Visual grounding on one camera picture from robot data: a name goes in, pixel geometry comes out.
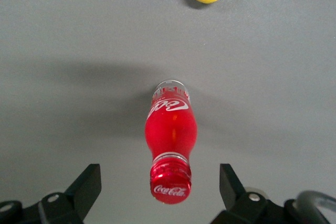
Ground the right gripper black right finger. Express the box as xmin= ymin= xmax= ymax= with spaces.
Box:
xmin=212 ymin=163 xmax=271 ymax=224

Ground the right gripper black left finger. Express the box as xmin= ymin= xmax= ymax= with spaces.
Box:
xmin=38 ymin=163 xmax=102 ymax=224

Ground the red coke bottle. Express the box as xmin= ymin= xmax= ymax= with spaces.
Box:
xmin=144 ymin=79 xmax=198 ymax=205

